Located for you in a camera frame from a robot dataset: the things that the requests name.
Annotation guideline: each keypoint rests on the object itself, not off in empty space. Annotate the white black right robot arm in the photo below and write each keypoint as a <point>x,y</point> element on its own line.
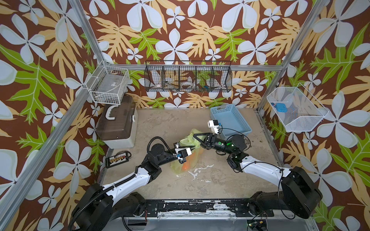
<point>296,192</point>

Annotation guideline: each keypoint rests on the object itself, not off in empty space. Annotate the aluminium frame post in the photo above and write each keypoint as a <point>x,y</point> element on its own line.
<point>87,29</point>
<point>303,32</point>

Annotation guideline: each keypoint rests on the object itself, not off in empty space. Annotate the aluminium frame post right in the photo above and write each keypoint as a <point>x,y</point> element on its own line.
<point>303,32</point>

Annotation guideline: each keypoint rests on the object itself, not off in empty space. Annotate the black tray with orange parts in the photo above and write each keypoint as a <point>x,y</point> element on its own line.
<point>119,158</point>

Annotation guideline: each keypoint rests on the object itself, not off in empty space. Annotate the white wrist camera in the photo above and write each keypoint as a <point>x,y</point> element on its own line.
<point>215,126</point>
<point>182,152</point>

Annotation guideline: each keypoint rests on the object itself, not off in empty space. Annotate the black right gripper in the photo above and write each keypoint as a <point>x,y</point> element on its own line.
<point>212,142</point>

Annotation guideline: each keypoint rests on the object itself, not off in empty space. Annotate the black wire basket centre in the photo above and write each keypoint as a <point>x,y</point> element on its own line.
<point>188,76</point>

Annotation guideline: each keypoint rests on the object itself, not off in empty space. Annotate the aluminium frame post left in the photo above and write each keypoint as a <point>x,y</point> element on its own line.
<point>87,29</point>

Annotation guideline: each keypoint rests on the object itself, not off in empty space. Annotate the white wire basket left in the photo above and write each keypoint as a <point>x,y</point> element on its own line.
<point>107,84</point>

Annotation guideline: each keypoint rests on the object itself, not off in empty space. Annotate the blue small object in basket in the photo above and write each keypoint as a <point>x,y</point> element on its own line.
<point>280,107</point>

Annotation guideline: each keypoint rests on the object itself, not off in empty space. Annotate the small black electronics board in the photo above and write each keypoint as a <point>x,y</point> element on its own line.
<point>260,225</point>

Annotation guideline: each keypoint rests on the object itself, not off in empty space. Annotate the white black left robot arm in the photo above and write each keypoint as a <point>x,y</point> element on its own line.
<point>97,206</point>

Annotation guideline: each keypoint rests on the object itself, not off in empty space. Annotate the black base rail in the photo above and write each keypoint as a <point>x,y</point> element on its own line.
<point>237,207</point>

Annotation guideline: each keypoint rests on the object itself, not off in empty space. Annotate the brown lidded storage box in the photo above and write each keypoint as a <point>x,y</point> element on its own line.
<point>117,125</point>

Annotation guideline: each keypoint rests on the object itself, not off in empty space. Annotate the white mesh basket right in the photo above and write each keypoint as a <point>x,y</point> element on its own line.
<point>305,111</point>

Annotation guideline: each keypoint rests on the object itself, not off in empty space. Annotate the wrinkled orange back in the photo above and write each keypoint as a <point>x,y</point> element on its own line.
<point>187,166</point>

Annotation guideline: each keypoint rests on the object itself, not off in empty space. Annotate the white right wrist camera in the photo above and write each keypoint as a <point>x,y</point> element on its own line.
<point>215,126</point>

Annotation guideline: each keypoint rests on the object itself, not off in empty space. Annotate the light blue perforated plastic basket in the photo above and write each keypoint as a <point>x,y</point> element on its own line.
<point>231,120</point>

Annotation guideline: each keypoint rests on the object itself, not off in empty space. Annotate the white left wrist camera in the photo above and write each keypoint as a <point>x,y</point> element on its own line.
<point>182,152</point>

